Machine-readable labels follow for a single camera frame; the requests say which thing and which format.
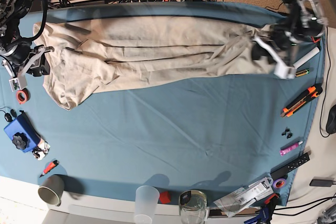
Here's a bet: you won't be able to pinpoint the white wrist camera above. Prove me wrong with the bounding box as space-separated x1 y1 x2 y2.
253 36 296 79
9 46 55 92

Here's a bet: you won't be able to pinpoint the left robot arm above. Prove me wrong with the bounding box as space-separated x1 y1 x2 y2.
261 0 328 64

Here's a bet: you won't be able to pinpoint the blue box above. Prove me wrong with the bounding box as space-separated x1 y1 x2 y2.
4 115 40 153

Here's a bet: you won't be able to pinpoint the glass jar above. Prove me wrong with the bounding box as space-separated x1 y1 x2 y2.
178 189 207 224

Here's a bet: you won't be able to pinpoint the beige T-shirt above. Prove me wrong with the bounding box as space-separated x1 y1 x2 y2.
33 16 274 110

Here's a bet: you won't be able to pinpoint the orange tape roll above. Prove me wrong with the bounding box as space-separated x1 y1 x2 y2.
16 88 29 104

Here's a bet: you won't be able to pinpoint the grey mug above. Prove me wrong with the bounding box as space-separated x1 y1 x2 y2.
38 175 65 206

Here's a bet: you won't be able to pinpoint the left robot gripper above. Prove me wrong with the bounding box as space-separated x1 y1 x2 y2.
251 23 324 64

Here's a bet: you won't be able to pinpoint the red small block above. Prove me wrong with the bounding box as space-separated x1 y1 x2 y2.
159 191 171 204

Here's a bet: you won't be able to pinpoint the AA battery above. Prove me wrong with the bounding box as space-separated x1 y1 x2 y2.
295 69 310 78

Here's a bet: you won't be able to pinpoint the black perforated bar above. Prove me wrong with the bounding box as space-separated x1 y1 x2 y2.
270 150 312 180

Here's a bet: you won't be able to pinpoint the small black clips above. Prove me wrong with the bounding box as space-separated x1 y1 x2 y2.
281 127 293 139

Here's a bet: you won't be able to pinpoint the translucent plastic cup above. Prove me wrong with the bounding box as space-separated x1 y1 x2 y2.
134 185 160 224

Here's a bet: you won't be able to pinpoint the blue orange bar clamp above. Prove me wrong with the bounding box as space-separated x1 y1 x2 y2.
244 193 280 224

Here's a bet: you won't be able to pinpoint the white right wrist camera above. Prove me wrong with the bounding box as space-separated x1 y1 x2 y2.
9 46 55 92

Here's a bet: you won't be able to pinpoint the orange black utility knife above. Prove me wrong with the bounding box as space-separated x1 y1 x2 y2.
280 83 323 118

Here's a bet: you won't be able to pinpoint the blue table cloth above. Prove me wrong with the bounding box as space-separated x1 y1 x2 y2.
0 0 327 207

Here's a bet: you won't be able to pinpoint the white small caster toy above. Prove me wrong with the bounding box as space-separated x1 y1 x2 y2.
32 141 50 161

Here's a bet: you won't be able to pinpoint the black knob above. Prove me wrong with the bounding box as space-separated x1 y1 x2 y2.
12 132 28 150

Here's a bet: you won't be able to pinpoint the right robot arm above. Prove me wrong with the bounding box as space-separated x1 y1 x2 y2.
1 0 54 78

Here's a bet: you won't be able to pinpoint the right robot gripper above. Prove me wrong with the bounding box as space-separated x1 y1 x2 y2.
1 44 50 77

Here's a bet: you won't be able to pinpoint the red black small tool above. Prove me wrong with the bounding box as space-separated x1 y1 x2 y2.
39 160 59 177

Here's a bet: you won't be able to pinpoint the packaged item in plastic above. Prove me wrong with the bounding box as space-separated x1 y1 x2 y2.
214 177 274 218

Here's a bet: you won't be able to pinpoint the purple tape roll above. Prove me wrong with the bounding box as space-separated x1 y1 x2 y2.
272 178 286 189

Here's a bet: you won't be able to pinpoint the purple glue tube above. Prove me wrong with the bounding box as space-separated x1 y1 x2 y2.
279 141 303 156

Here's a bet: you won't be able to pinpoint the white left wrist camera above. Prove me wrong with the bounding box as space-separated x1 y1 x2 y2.
253 36 296 79

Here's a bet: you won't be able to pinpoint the black white marker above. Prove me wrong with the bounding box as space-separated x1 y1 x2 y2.
293 47 320 69

